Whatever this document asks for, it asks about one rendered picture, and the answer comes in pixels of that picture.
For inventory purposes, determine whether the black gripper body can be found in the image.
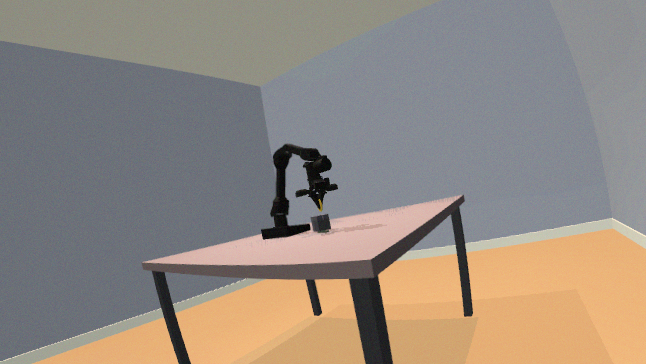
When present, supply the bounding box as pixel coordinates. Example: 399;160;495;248
295;174;338;197

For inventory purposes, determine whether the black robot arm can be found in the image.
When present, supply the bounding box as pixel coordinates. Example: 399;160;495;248
270;144;332;228

